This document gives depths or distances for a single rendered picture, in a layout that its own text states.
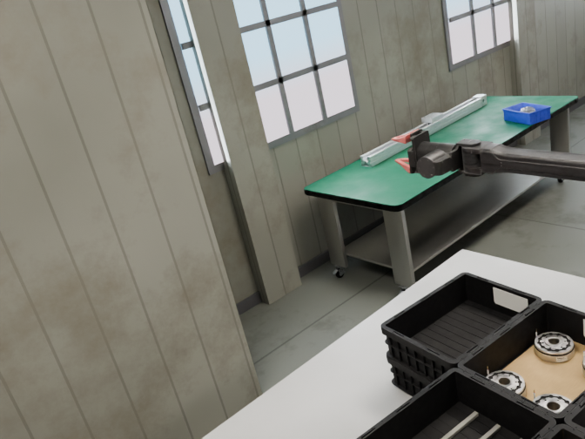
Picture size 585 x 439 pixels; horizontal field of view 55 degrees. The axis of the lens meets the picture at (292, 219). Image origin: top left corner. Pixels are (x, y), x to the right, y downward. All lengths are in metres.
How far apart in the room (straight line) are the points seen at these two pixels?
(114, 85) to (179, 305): 1.00
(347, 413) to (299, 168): 2.41
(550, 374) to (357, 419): 0.57
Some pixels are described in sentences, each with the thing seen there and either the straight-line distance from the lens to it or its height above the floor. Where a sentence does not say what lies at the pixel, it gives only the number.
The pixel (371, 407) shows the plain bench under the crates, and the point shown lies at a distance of 1.86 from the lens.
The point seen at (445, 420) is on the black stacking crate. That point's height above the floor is 0.83.
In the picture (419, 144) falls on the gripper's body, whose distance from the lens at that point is 1.55.
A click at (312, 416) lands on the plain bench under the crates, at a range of 1.88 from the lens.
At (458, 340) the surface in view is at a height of 0.83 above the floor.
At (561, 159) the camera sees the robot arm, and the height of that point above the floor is 1.47.
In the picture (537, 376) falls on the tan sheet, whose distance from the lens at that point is 1.73.
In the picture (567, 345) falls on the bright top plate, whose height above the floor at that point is 0.86.
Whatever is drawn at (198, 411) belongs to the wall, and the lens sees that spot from 2.94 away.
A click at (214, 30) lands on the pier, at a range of 3.46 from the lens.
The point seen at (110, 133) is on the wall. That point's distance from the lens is 2.39.
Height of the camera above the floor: 1.93
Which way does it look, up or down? 22 degrees down
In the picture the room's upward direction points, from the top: 13 degrees counter-clockwise
